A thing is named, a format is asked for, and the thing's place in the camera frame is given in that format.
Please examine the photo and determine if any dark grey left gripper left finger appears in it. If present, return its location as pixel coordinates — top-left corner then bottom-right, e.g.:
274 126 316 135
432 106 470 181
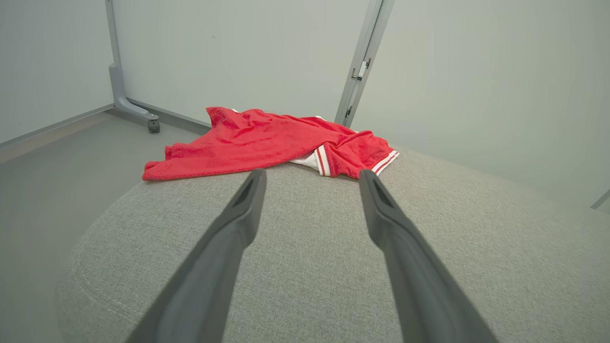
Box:
125 168 267 343

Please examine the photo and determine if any red white basketball jersey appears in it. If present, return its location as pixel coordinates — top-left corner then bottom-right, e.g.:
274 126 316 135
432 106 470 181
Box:
142 107 400 182

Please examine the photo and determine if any grey partition leg with caster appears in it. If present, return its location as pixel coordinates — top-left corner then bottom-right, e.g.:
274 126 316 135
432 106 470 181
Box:
106 0 161 134

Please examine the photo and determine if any grey partition post with feet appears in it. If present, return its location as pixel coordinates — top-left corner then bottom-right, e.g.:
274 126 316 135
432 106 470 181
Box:
334 0 395 128

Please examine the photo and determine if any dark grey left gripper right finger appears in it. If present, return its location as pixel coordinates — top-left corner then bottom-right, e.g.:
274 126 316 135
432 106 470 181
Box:
358 169 498 343

